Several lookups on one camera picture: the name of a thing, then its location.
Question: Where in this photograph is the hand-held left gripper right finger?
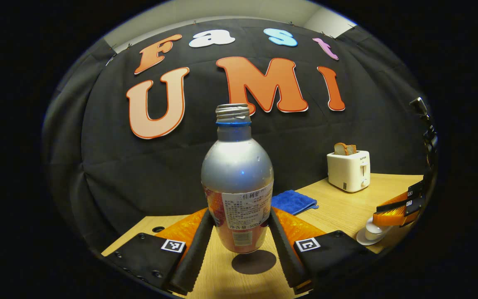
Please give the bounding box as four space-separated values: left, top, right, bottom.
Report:
266 206 380 295

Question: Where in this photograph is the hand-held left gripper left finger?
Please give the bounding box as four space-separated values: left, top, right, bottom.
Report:
101 208 215 296

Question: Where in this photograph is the white teacup lid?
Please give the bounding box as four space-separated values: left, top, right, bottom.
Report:
365 216 385 233

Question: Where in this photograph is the dark round coaster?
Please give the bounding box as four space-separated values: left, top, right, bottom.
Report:
232 249 277 275

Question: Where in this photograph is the silver water bottle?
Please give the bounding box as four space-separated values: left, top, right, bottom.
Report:
201 104 274 254

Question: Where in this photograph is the white saucer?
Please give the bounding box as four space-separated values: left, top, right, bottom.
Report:
356 228 387 246

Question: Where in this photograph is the blue cloth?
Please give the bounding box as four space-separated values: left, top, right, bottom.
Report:
271 190 319 216

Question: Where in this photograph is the white toaster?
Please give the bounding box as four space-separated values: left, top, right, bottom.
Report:
327 150 371 193

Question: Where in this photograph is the black clamp stand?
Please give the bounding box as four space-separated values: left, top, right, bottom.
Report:
409 97 439 167

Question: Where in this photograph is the black backdrop cloth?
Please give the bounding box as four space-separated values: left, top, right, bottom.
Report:
42 19 439 250

